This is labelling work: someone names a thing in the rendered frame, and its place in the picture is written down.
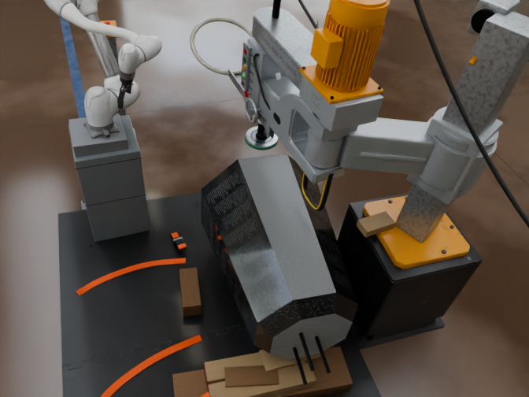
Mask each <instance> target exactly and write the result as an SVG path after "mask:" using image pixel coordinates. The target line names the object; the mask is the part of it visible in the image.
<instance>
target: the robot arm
mask: <svg viewBox="0 0 529 397"><path fill-rule="evenodd" d="M44 2H45V3H46V4H47V5H48V7H49V8H50V9H51V10H52V11H54V12H55V13H56V14H57V15H58V16H60V17H62V18H63V19H65V20H67V21H69V22H71V23H73V24H74V25H76V26H78V27H80V28H82V29H84V30H86V33H87V35H88V38H89V40H90V41H91V45H92V46H93V49H94V52H95V54H96V56H97V58H98V61H99V63H100V66H101V67H102V71H103V72H104V74H105V80H104V86H105V87H98V86H97V87H91V88H90V89H89V90H87V92H86V94H85V98H84V107H85V113H86V116H87V122H84V123H83V126H84V127H86V128H87V130H88V131H89V133H90V134H91V138H92V139H95V138H97V137H99V136H103V135H104V136H105V137H106V138H109V137H110V134H112V133H118V132H120V129H119V128H118V127H117V126H116V125H115V124H114V122H113V117H114V116H115V115H116V113H117V112H118V111H121V110H122V109H126V108H127V107H129V106H130V105H132V104H133V103H134V102H135V101H136V100H137V99H138V97H139V95H140V89H139V86H138V84H137V83H136V82H135V81H134V80H133V79H134V78H135V70H136V69H137V68H138V67H139V66H140V65H141V64H142V63H143V62H145V61H149V60H150V59H152V58H154V57H156V56H157V55H158V54H159V53H160V52H161V48H162V43H161V41H160V40H159V38H158V37H155V36H146V35H137V34H135V33H134V32H131V31H129V30H126V29H123V28H118V27H114V26H111V25H107V24H102V23H100V20H99V19H98V15H97V13H96V12H97V11H98V7H97V3H98V0H44ZM106 35H109V36H113V37H117V38H122V39H126V40H127V41H129V42H130V43H125V44H124V45H123V46H122V47H121V48H120V53H119V57H118V64H119V66H118V64H117V61H116V59H115V57H114V55H113V52H112V50H111V47H110V45H109V42H108V39H107V38H106Z"/></svg>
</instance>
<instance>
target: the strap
mask: <svg viewBox="0 0 529 397"><path fill-rule="evenodd" d="M183 263H186V259H185V258H175V259H164V260H156V261H151V262H144V263H140V264H137V265H132V266H129V267H127V268H124V269H120V270H118V271H116V272H113V273H110V274H108V275H105V276H102V277H100V278H98V279H97V280H94V281H92V282H90V283H89V284H87V285H85V286H84V287H82V288H81V289H79V290H77V291H76V292H77V293H78V295H82V294H83V293H85V292H86V291H89V290H90V289H92V288H93V287H95V286H97V285H99V284H101V283H103V282H105V281H107V280H110V279H113V278H114V277H117V276H120V275H123V274H125V273H129V272H132V271H135V270H138V269H143V268H147V267H151V266H156V265H171V264H183ZM200 341H202V338H201V337H200V335H197V336H195V337H192V338H190V339H187V340H185V341H183V342H181V343H178V344H176V345H173V346H171V347H169V348H167V349H165V350H163V351H161V352H159V353H157V354H155V355H153V356H152V357H150V358H148V359H147V360H145V361H144V362H142V363H140V364H138V365H137V366H136V367H135V368H133V369H131V370H130V371H129V372H127V373H125V374H124V375H123V376H122V377H121V378H119V379H118V380H117V381H116V382H115V383H113V384H112V385H111V386H110V387H109V388H108V389H107V390H106V391H105V392H104V393H103V394H102V396H101V397H110V396H111V395H112V394H113V393H114V392H115V391H116V390H117V389H118V388H120V387H121V386H122V385H123V384H125V383H126V382H127V381H129V380H130V379H131V378H132V377H134V376H135V375H136V374H138V373H140V372H141V371H143V370H144V369H145V368H147V367H148V366H150V365H152V364H154V363H155V362H157V361H159V360H161V359H162V358H164V357H166V356H168V355H170V354H172V353H175V352H177V351H180V350H182V349H183V348H186V347H189V346H191V345H193V344H195V343H198V342H200ZM201 397H209V392H206V393H205V394H204V395H202V396H201Z"/></svg>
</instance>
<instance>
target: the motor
mask: <svg viewBox="0 0 529 397"><path fill-rule="evenodd" d="M389 4H390V0H330V2H329V6H328V7H329V9H328V11H327V13H326V17H325V22H324V27H323V28H318V20H317V25H316V29H315V31H314V36H313V44H312V49H311V53H310V55H311V57H312V58H313V59H314V60H315V61H316V65H309V66H302V67H300V68H299V71H300V72H301V73H302V74H303V76H304V77H305V78H306V79H307V80H308V81H309V82H310V83H311V84H312V85H313V86H314V87H315V88H316V89H317V90H318V91H319V92H320V94H321V95H322V96H323V97H324V98H325V99H326V100H327V101H328V102H329V104H332V103H336V102H344V101H347V100H351V99H355V98H362V97H366V96H370V95H377V94H381V93H383V89H382V88H381V87H380V86H379V85H378V84H377V83H376V82H375V81H374V80H373V79H372V78H371V77H370V74H371V70H372V66H373V63H374V60H375V55H376V52H377V50H378V46H379V41H380V39H381V35H382V33H383V28H384V24H385V22H384V21H385V20H384V19H385V18H386V15H387V10H388V7H389Z"/></svg>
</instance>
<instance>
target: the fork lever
mask: <svg viewBox="0 0 529 397"><path fill-rule="evenodd" d="M228 72H229V75H228V76H229V77H230V79H231V81H232V82H233V84H234V85H235V86H236V87H237V89H238V90H239V92H240V94H241V95H242V96H244V89H243V87H242V86H241V75H242V74H239V75H234V74H233V73H232V71H231V70H230V69H229V70H228ZM257 119H259V121H260V122H261V123H262V125H263V126H264V128H265V122H266V120H265V119H264V118H263V117H258V118H257ZM270 136H271V137H272V139H273V138H274V131H273V130H272V129H271V131H270Z"/></svg>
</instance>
